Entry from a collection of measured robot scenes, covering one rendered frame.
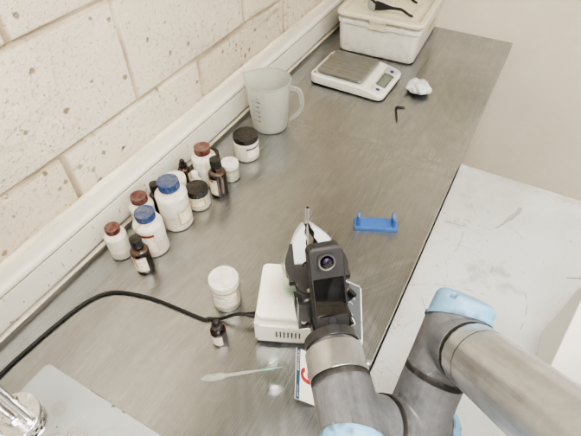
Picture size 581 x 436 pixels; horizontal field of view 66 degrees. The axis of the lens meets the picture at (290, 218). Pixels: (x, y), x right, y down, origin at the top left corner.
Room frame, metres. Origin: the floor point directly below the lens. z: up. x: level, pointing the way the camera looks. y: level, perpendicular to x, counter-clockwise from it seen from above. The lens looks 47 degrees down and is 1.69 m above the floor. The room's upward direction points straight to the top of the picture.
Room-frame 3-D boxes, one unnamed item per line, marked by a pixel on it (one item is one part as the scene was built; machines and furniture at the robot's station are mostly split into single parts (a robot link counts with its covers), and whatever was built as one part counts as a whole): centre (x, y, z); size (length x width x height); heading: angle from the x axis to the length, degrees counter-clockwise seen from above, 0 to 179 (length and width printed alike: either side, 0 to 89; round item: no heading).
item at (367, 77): (1.37, -0.22, 0.92); 0.26 x 0.19 x 0.05; 60
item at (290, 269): (0.39, -0.02, 1.16); 0.09 x 0.05 x 0.02; 10
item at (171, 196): (0.72, 0.27, 0.96); 0.07 x 0.07 x 0.13
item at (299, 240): (0.44, -0.01, 1.14); 0.09 x 0.03 x 0.06; 10
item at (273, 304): (0.47, 0.00, 0.98); 0.12 x 0.12 x 0.01; 85
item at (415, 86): (1.30, -0.42, 0.92); 0.08 x 0.08 x 0.04; 60
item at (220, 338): (0.42, 0.13, 0.93); 0.03 x 0.03 x 0.07
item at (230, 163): (0.88, 0.15, 0.93); 0.05 x 0.05 x 0.05
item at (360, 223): (0.71, -0.20, 0.92); 0.10 x 0.03 x 0.04; 86
